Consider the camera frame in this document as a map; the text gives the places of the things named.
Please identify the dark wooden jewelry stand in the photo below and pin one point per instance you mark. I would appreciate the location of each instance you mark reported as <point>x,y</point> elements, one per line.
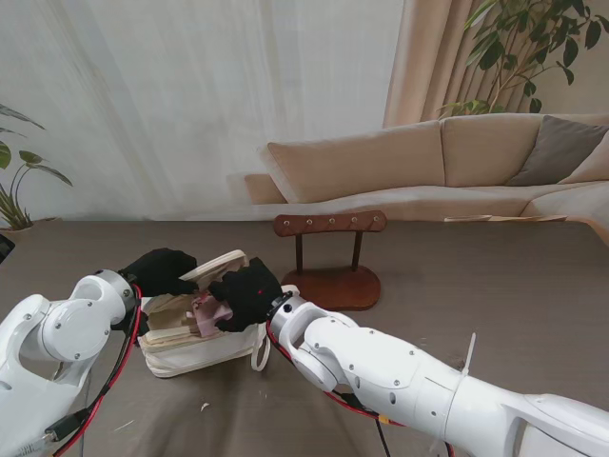
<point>352,285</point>

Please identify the beige curtain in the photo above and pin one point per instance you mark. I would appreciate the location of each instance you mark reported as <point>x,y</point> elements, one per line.
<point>428,57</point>

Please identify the black device at table edge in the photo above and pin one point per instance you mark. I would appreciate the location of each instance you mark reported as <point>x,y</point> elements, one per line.
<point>5,250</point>

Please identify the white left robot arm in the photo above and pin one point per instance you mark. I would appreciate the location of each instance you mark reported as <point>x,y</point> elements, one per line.
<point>62,333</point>

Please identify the grey sofa cushion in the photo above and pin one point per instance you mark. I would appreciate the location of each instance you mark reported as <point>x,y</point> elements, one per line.
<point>556,152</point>

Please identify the white sheer curtain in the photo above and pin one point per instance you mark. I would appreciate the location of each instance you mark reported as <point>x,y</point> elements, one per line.
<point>190,95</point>

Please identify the white zippered cosmetic bag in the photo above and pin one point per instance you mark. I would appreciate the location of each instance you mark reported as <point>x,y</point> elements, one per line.
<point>200,354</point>

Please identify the pink floral jewelry box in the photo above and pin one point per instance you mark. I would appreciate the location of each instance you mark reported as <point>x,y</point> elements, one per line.
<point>209,320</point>

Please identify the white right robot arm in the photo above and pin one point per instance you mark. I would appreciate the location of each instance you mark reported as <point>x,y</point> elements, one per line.
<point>404,376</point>

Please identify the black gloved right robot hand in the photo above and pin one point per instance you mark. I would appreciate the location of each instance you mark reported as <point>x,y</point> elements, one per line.
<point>252,297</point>

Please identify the tall dark-leaved plant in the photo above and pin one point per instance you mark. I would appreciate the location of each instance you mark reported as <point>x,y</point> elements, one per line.
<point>492,54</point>

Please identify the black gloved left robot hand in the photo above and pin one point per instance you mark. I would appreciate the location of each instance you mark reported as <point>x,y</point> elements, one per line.
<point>159,271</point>

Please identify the beige sofa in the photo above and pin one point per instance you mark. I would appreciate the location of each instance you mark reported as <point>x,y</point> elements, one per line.
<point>357,162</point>

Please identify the broad-leaved green potted plant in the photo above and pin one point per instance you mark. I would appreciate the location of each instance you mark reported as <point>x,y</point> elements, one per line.
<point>35,158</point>

